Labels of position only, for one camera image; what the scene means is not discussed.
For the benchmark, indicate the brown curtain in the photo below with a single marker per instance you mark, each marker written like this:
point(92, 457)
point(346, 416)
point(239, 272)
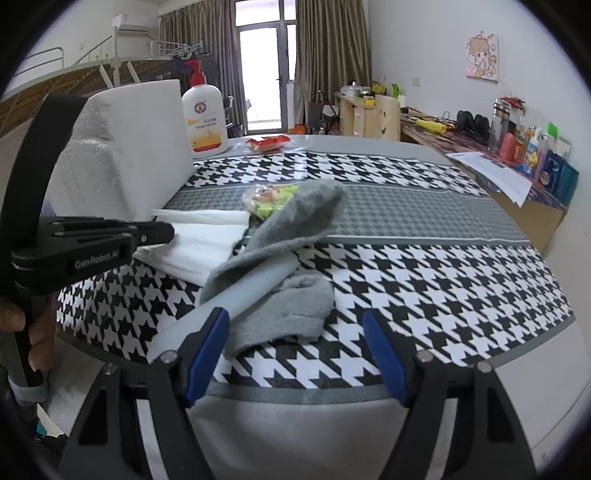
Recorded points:
point(203, 32)
point(332, 60)

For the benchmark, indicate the blue face mask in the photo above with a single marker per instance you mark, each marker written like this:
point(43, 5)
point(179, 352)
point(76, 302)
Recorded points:
point(198, 217)
point(194, 256)

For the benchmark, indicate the wooden chair with smiley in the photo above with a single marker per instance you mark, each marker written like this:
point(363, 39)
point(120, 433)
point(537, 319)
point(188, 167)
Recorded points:
point(387, 119)

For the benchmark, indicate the wooden desk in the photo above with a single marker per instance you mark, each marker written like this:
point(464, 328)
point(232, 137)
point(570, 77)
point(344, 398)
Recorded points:
point(531, 221)

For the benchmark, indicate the white printed papers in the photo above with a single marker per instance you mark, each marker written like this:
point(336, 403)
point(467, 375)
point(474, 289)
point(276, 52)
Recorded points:
point(494, 175)

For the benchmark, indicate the yellow tool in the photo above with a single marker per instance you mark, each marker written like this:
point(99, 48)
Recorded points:
point(430, 125)

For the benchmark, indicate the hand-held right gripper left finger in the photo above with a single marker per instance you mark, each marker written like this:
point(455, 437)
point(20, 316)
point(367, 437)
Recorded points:
point(207, 355)

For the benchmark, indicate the grey sock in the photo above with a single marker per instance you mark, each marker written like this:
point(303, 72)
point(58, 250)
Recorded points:
point(304, 212)
point(286, 316)

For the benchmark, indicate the black headphones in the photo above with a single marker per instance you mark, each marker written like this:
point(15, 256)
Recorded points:
point(472, 123)

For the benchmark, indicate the white air conditioner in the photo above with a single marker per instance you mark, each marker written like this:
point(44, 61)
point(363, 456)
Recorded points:
point(134, 22)

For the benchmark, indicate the white foam box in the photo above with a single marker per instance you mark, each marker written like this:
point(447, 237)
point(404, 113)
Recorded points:
point(129, 138)

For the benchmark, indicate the person's left hand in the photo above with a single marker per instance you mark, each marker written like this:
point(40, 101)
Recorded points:
point(44, 341)

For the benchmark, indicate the glass balcony door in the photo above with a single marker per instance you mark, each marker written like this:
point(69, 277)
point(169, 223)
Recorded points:
point(265, 69)

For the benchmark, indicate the pink cartoon wall poster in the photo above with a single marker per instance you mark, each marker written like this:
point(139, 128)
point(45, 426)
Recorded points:
point(482, 56)

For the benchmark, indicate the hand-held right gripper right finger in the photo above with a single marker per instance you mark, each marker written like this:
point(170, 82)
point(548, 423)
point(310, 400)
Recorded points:
point(385, 355)

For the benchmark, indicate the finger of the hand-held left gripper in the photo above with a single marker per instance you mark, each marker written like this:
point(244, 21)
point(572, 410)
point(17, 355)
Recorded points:
point(83, 222)
point(154, 235)

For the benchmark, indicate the white metal bunk bed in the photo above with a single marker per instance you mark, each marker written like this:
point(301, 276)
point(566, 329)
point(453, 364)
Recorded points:
point(173, 46)
point(69, 78)

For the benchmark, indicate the green plastic bag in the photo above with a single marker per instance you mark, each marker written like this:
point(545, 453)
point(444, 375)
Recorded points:
point(268, 203)

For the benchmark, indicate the red snack packet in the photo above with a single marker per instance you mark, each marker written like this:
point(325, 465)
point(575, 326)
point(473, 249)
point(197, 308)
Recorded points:
point(268, 143)

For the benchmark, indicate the houndstooth tablecloth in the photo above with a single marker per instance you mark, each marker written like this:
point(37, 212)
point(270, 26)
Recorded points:
point(415, 277)

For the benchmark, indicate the white lotion pump bottle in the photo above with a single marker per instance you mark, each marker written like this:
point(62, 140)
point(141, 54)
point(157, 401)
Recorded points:
point(205, 120)

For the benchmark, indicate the orange red bottle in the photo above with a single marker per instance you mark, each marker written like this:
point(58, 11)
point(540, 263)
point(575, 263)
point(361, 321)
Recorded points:
point(509, 147)

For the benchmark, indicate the hanging dark clothes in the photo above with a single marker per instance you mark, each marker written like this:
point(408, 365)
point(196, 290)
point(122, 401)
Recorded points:
point(180, 69)

